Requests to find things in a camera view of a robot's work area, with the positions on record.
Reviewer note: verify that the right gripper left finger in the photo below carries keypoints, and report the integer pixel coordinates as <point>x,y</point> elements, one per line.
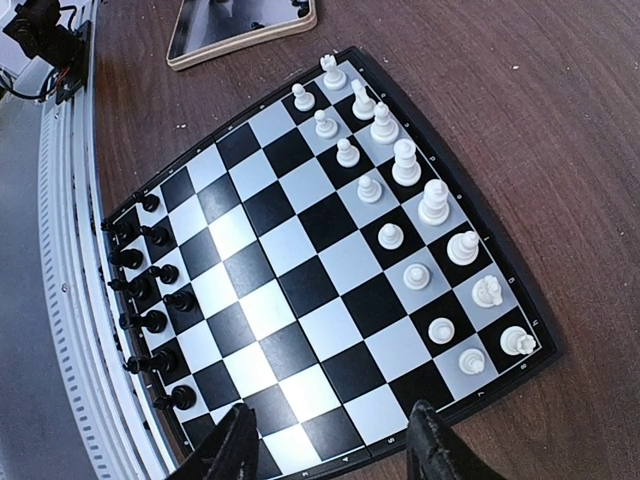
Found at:
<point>230,451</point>

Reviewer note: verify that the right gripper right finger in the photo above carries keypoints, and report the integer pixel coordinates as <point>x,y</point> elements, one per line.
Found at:
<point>435,451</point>

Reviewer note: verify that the black grey chessboard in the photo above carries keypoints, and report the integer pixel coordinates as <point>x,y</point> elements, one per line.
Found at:
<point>325,259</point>

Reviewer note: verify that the black rook chess piece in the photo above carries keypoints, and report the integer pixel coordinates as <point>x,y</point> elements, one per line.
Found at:
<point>149,202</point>

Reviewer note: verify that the wooden rimmed black tray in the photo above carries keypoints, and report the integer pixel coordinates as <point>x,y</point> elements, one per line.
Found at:
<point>205,30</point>

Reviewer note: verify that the aluminium front rail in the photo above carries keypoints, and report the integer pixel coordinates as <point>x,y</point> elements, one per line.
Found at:
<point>111,409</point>

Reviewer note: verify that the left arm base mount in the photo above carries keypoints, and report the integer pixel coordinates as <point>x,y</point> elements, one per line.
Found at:
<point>46,30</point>

